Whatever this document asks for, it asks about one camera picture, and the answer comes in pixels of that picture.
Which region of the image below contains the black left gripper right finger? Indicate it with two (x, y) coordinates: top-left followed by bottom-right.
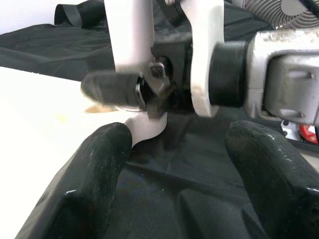
(225, 119), (319, 239)

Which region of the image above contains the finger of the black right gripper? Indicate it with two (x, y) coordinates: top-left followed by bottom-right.
(80, 70), (142, 109)

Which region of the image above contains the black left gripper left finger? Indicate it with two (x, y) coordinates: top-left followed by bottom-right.
(14, 121), (133, 239)

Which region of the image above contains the white plastic table leg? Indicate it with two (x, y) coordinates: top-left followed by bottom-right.
(104, 0), (157, 76)

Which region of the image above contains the white plastic table top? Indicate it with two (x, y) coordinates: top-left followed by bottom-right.
(0, 65), (168, 235)

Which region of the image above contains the small red object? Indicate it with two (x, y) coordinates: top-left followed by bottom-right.
(298, 123), (319, 145)

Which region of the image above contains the black cloth table cover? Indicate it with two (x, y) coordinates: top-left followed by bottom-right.
(0, 0), (319, 239)

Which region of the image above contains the grey round fan grille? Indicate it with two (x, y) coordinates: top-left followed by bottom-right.
(240, 0), (319, 29)

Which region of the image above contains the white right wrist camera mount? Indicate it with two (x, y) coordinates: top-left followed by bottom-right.
(178, 0), (225, 119)

